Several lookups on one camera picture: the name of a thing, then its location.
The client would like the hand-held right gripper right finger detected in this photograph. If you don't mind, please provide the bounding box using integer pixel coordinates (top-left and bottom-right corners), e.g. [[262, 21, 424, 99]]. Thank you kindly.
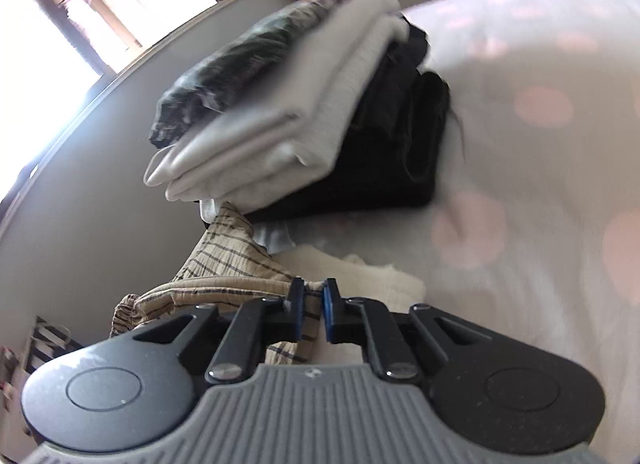
[[322, 278, 493, 385]]

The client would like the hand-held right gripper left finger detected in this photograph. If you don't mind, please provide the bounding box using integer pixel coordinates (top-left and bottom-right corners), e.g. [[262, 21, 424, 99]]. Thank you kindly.
[[131, 277, 307, 385]]

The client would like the beige striped garment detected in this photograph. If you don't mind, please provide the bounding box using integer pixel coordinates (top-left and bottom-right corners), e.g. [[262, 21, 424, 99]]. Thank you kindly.
[[109, 201, 326, 365]]

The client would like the white textured folded cloth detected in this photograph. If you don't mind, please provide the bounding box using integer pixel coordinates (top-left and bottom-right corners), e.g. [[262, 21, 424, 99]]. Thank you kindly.
[[272, 247, 427, 314]]

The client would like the black folded clothing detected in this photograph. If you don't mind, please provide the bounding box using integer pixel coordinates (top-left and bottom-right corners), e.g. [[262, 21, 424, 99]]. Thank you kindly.
[[240, 14, 452, 225]]

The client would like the white smooth folded clothing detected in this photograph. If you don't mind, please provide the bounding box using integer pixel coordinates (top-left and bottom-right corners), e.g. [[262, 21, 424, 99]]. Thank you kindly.
[[144, 0, 412, 208]]

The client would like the bed with dotted white sheet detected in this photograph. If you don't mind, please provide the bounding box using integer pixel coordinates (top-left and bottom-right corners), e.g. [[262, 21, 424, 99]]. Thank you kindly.
[[270, 0, 640, 445]]

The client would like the dark patterned folded clothing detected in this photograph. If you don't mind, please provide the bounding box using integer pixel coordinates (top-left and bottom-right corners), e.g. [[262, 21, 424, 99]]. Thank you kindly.
[[147, 0, 361, 150]]

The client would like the striped basket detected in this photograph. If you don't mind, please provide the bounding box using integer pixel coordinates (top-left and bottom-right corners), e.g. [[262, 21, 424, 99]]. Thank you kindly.
[[20, 314, 84, 375]]

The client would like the bright window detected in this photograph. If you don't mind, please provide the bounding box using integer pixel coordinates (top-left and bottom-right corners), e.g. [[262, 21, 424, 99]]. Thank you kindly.
[[0, 0, 252, 200]]

